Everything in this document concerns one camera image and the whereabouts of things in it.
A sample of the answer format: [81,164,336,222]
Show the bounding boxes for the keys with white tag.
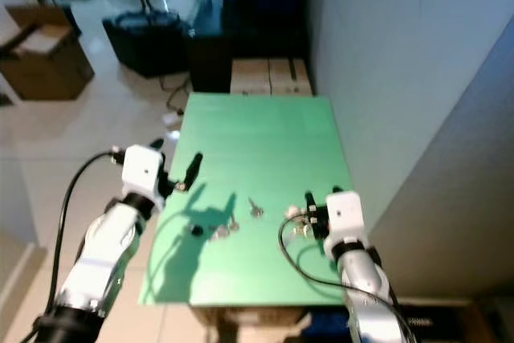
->
[282,203,309,238]

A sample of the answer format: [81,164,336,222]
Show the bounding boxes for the white power strip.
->
[161,109,185,129]

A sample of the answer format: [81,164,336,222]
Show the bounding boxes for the single silver key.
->
[247,196,265,220]

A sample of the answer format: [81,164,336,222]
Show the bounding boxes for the green table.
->
[137,92,372,308]

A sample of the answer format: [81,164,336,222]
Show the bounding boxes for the black plastic crate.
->
[101,13,190,79]

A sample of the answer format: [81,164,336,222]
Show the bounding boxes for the blue plastic bin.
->
[304,309,352,337]

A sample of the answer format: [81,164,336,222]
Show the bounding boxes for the closed light cardboard box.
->
[230,59,273,96]
[269,57,315,96]

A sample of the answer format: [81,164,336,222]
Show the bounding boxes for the open brown cardboard box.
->
[0,5,96,103]

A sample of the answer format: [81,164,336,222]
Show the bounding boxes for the clear plastic water bottle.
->
[192,0,222,39]

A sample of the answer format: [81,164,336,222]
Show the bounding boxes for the dark cabinet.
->
[185,0,311,94]

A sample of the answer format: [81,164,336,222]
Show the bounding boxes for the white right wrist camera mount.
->
[323,190,365,248]

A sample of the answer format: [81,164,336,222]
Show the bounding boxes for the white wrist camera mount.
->
[323,190,365,248]
[120,145,168,199]

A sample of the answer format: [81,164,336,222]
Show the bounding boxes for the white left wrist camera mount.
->
[120,145,168,199]

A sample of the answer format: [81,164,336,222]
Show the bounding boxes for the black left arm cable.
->
[51,149,127,337]

